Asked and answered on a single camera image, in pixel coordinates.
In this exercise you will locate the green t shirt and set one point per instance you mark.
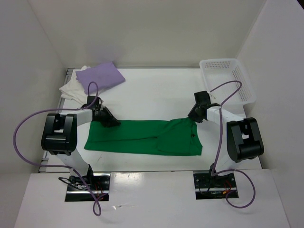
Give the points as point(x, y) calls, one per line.
point(177, 137)

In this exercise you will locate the white plastic basket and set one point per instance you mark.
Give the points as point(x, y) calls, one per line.
point(227, 76)

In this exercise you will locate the purple t shirt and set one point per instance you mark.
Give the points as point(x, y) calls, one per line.
point(106, 75)

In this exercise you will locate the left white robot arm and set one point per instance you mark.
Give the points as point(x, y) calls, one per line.
point(59, 136)

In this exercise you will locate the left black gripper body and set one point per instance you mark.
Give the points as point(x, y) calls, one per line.
point(99, 112)

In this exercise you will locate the white t shirt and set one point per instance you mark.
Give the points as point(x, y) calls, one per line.
point(73, 90)

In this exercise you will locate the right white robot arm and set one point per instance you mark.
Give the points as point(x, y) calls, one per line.
point(243, 138)

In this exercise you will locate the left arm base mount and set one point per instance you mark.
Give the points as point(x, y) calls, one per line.
point(77, 191)

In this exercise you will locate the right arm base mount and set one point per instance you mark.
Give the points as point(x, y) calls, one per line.
point(217, 187)

